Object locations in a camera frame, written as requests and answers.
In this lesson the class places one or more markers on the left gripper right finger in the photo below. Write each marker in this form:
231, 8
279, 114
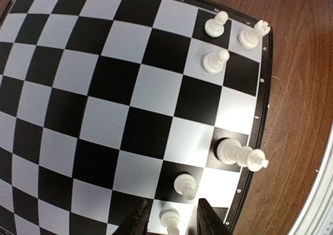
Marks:
208, 222

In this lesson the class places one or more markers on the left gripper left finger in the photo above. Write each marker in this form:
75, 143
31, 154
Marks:
136, 222

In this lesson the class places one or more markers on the white queen piece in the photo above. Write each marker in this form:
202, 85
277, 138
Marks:
170, 219

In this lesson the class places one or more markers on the white pawn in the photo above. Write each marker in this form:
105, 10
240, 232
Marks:
213, 62
185, 185
215, 27

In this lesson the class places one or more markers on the white king piece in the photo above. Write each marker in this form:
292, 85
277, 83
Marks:
230, 151

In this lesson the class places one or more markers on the black white chess board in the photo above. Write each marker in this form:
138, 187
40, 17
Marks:
104, 102

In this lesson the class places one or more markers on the white chess piece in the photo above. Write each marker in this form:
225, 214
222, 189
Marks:
249, 39

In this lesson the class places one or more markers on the front aluminium rail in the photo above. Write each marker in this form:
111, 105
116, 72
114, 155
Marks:
316, 214

